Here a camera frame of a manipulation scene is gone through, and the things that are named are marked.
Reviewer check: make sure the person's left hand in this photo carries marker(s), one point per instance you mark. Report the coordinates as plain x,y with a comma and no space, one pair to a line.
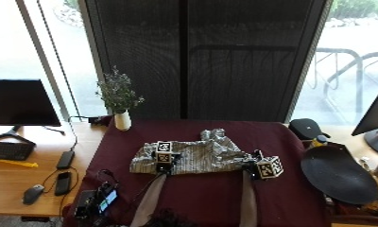
163,168

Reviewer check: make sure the person's right hand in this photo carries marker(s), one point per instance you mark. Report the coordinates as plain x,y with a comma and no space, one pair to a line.
251,168

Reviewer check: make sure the grey striped garment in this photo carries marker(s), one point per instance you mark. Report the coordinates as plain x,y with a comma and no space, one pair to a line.
202,155

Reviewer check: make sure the white marker cube on left glove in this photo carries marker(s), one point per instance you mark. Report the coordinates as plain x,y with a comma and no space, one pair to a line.
164,150

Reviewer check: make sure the white marker cube on glove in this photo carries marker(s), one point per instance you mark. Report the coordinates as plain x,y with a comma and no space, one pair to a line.
164,150
269,167

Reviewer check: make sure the white marker cube on right glove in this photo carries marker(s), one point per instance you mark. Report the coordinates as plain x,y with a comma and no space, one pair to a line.
269,167

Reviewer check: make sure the black pouch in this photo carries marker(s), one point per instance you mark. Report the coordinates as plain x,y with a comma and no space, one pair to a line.
308,128

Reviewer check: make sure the maroon tablecloth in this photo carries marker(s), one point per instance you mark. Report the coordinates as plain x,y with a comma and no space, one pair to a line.
206,198

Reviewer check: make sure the white vase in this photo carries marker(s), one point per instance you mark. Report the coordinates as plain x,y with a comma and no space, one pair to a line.
123,121

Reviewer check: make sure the black oval tray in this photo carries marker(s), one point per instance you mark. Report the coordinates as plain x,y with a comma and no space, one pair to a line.
338,175

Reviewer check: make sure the bunch of small pale flowers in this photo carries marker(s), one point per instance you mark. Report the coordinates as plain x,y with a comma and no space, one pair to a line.
118,93

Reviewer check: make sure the black power bank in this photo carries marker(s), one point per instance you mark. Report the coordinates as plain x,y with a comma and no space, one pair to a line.
66,160

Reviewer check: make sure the black smartphone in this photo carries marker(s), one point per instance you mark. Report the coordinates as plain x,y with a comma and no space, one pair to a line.
63,183

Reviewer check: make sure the dark mesh window screen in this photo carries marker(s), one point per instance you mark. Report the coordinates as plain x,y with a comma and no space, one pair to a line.
202,60

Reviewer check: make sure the dark monitor with red-grey stand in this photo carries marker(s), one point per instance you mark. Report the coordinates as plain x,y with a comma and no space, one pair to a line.
376,116

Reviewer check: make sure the grey metal bicycle rack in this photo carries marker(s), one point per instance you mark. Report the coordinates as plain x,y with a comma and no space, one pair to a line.
344,75

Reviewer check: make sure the grey computer mouse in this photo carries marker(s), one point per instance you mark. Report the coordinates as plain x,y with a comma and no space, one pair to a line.
33,194

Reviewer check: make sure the yellow flat strip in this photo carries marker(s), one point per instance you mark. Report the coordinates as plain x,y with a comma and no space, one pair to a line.
18,163

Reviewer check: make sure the black keyboard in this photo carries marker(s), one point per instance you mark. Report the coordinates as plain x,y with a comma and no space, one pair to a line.
7,150

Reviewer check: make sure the black computer monitor with stand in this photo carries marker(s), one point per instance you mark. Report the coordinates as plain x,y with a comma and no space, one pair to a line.
17,102

